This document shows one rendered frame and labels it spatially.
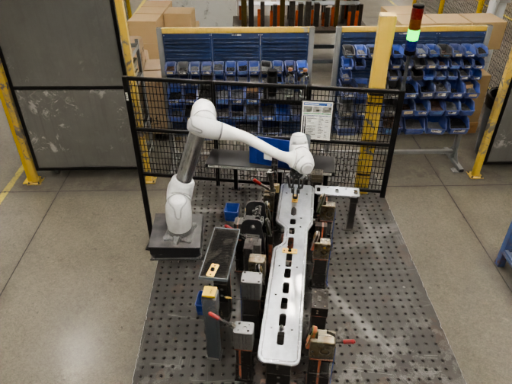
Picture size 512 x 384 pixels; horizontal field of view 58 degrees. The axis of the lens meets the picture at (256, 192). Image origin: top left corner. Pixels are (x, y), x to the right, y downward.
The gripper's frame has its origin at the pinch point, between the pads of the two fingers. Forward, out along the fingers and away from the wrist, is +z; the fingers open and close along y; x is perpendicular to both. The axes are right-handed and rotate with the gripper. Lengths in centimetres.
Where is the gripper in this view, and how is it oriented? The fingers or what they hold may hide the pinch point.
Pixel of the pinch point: (295, 193)
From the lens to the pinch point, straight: 290.1
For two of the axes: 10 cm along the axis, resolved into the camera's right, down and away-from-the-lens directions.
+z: 0.0, 8.2, 5.7
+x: 1.3, -5.7, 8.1
